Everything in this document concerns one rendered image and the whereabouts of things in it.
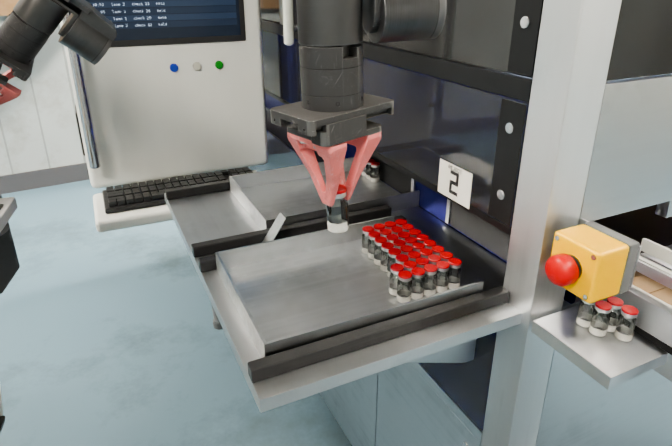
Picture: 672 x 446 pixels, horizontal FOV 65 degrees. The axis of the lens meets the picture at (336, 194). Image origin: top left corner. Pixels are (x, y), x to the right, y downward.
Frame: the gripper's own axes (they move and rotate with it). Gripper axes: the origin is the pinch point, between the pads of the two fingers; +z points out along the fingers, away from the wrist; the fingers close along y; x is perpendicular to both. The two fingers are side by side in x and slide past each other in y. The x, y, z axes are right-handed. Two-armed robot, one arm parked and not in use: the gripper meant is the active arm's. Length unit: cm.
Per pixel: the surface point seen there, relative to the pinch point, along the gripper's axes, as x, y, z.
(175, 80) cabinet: 99, 27, 6
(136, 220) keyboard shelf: 81, 4, 34
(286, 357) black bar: 6.9, -3.2, 23.2
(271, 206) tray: 50, 23, 26
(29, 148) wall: 350, 25, 86
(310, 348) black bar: 6.3, 0.1, 23.4
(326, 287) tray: 18.2, 12.3, 25.6
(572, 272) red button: -13.2, 25.9, 14.2
